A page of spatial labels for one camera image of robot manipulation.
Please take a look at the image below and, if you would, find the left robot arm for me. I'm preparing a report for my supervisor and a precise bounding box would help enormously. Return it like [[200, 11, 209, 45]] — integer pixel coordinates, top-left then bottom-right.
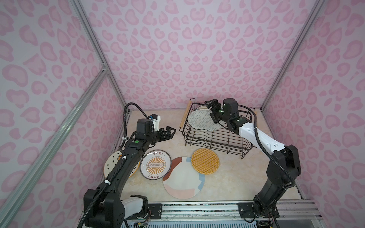
[[78, 119, 176, 228]]

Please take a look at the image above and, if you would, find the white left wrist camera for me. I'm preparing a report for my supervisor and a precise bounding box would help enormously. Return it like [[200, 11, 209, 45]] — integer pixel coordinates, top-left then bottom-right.
[[149, 114, 161, 131]]

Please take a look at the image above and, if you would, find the orange sunburst green-rim plate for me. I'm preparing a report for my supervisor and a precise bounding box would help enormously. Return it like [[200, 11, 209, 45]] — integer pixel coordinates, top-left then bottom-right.
[[140, 150, 172, 180]]

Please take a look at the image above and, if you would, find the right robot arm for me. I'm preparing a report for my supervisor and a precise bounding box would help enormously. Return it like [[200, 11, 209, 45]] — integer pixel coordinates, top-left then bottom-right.
[[204, 98, 301, 218]]

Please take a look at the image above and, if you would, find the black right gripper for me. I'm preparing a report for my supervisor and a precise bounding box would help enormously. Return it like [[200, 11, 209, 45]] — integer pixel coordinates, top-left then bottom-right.
[[204, 98, 232, 123]]

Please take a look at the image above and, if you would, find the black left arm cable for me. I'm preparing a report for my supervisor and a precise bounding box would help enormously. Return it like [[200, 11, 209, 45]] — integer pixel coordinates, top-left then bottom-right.
[[76, 102, 150, 228]]

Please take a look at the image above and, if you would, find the tan woven bamboo tray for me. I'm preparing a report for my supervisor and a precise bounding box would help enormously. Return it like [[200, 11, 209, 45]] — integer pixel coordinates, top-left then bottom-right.
[[191, 148, 220, 175]]

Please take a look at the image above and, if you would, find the black wire dish rack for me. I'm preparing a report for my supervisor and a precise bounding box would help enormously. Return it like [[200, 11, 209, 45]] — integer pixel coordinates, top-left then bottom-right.
[[179, 98, 255, 158]]

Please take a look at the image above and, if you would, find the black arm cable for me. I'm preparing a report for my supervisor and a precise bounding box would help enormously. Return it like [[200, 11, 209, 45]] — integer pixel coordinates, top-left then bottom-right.
[[238, 104, 297, 228], [76, 102, 150, 228]]

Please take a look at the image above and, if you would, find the cream and blue plate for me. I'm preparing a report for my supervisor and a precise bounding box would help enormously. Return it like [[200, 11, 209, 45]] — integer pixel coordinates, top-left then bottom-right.
[[196, 105, 208, 110]]

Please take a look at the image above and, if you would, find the star pattern character plate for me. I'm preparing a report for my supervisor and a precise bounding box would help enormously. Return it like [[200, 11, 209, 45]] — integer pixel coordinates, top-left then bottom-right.
[[104, 151, 140, 178]]

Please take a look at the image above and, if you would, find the white grid pattern plate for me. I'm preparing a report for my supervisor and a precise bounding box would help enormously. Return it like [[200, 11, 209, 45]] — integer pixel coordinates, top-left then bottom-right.
[[187, 109, 222, 132]]

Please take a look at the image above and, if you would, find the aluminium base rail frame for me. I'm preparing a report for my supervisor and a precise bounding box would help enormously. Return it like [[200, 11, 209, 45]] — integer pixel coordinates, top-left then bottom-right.
[[75, 199, 326, 228]]

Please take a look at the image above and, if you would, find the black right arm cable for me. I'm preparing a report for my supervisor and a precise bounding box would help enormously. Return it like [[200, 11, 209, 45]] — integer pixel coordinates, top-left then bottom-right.
[[238, 104, 297, 228]]

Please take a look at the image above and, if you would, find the large pastel colour-block plate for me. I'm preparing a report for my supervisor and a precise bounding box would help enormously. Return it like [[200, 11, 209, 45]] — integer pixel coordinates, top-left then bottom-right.
[[163, 156, 205, 200]]

